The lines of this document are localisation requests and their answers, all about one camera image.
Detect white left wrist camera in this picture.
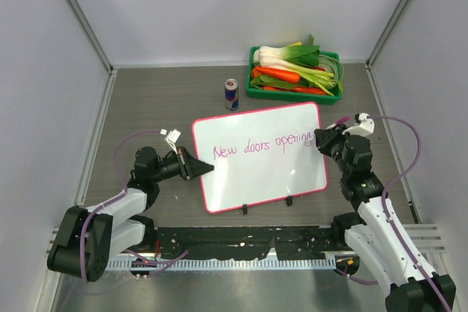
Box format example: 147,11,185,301
159,129,181,152

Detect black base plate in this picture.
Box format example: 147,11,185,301
130,226,350,261

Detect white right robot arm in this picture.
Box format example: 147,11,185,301
314,124,456,311

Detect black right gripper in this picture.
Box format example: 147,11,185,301
314,123,355,177

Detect right aluminium frame post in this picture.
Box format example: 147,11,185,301
365,0,436,70

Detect pink framed whiteboard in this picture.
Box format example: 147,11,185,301
192,102,328,213

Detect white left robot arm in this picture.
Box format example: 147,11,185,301
47,147,214,282

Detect red bull can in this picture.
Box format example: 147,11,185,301
224,79,238,110

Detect orange carrot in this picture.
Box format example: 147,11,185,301
252,66,301,83

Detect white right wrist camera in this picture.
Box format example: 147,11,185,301
342,113,375,137

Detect aluminium frame post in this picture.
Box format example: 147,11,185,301
365,0,436,70
43,0,114,72

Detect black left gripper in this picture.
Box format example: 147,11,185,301
151,146,213,183

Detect bok choy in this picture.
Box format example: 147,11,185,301
252,34,320,67

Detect purple capped marker pen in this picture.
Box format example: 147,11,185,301
335,116,350,126

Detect green onion bunch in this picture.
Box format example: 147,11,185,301
282,55,344,96

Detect left aluminium frame post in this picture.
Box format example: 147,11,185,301
43,0,114,72

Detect green plastic tray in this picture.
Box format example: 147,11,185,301
245,47,343,105

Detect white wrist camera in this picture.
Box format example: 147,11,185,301
342,113,375,137
159,129,181,152

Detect white slotted cable duct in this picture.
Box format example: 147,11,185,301
106,256,336,272

